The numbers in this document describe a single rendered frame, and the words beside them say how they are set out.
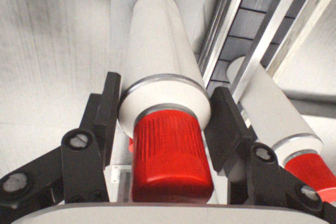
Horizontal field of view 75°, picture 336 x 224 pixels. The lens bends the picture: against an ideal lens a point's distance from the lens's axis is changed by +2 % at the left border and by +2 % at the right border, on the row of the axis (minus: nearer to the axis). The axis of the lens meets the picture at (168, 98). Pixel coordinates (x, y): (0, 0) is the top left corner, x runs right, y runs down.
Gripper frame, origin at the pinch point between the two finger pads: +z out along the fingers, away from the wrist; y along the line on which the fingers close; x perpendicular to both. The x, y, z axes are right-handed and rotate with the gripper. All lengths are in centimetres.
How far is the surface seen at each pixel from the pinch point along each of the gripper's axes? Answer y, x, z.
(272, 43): 17.9, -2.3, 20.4
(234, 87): 10.5, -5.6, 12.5
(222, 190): 12.7, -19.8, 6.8
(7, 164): -29, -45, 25
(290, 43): 18.1, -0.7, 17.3
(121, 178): -1, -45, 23
